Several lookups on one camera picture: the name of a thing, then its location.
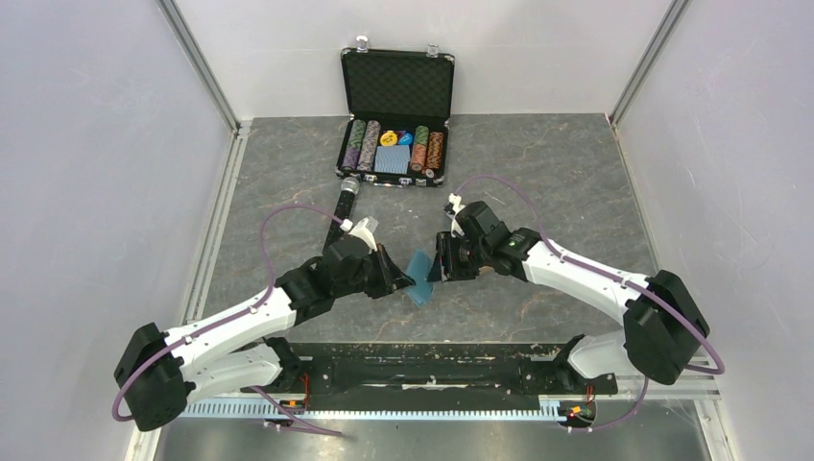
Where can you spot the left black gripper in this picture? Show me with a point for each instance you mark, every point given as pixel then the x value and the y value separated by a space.
pixel 392 277

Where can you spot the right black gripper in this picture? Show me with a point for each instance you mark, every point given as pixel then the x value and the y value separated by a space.
pixel 445 267

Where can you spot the light blue card holder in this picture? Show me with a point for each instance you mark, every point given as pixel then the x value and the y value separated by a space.
pixel 419 268

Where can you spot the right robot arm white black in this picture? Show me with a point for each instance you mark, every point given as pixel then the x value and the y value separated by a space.
pixel 661 326

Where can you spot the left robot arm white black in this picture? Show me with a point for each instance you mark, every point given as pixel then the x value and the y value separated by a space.
pixel 161 372

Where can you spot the blue playing card deck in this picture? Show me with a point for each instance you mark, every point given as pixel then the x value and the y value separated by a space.
pixel 392 159

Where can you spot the black microphone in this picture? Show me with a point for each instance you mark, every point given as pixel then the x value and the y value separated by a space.
pixel 349 190

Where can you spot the brown orange chip stack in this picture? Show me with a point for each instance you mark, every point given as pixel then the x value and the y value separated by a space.
pixel 434 151

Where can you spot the pink grey chip stack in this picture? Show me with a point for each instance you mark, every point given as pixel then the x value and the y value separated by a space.
pixel 368 146

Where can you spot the green purple chip stack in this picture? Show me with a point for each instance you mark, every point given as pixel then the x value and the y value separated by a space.
pixel 354 145

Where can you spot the yellow dealer chip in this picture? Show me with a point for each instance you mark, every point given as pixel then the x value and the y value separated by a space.
pixel 389 138

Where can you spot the green orange chip stack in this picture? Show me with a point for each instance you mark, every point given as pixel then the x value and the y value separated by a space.
pixel 419 150

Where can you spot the black poker chip case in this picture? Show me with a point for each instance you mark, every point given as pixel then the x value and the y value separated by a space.
pixel 402 90

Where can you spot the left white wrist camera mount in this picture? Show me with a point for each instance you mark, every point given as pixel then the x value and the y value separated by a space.
pixel 363 229

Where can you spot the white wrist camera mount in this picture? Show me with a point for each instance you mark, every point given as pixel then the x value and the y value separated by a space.
pixel 363 229
pixel 451 209

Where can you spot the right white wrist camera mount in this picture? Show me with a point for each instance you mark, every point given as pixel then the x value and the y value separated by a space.
pixel 451 209

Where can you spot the white slotted cable duct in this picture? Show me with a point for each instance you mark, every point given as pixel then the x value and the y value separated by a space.
pixel 556 411

